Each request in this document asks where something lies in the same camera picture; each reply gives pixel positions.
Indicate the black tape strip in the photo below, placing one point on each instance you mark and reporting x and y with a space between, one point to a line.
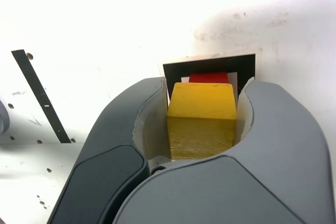
42 98

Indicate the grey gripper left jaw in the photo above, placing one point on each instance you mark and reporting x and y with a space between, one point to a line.
110 142

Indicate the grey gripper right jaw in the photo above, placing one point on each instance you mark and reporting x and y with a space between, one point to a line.
275 169

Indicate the black tape square outline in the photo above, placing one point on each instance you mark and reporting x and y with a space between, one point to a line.
210 64

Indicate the red cube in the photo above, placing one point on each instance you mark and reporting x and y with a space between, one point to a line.
208 77

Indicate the yellow cube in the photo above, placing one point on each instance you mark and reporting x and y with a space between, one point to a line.
202 108

